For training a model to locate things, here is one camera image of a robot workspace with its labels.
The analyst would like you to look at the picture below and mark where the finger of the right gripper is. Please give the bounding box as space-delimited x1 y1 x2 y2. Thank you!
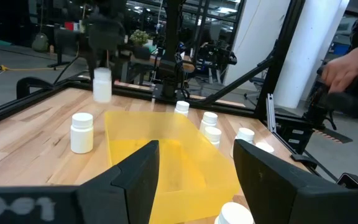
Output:
88 60 98 82
108 60 118 83

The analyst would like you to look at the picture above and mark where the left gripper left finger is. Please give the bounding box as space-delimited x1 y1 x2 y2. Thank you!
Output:
78 139 161 224

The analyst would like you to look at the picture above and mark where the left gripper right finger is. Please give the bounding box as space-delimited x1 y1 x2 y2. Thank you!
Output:
232 138 358 224

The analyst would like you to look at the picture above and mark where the yellow translucent plastic basket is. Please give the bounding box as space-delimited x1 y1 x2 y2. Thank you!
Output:
103 110 241 224

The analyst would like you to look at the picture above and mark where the green plant in dark pot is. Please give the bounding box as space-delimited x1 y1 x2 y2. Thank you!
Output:
129 29 152 60

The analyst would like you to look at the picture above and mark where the green backpack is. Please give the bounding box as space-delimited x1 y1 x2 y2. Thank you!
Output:
31 32 50 53

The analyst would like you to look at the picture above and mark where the black hazard-striped floor mat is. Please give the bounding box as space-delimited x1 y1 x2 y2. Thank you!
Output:
313 126 354 144

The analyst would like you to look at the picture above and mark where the silver aluminium extrusion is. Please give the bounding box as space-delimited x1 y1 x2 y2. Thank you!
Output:
265 93 277 133

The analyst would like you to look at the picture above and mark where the black background robot station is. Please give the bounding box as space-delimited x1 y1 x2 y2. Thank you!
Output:
197 39 239 78

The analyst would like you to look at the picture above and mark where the person's hand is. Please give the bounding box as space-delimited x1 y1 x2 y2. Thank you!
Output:
321 46 358 94

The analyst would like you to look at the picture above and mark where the white building column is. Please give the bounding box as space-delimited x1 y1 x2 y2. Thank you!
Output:
273 0 350 110

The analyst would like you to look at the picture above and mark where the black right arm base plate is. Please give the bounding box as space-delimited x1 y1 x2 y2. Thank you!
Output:
152 83 186 101

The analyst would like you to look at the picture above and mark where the black aluminium table frame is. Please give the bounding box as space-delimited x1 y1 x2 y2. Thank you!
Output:
0 0 307 131

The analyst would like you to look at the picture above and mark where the yellow floor cable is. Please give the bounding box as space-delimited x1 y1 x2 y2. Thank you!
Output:
0 63 74 72

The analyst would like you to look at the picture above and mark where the black leader arm handle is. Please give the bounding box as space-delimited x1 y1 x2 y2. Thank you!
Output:
303 65 358 131

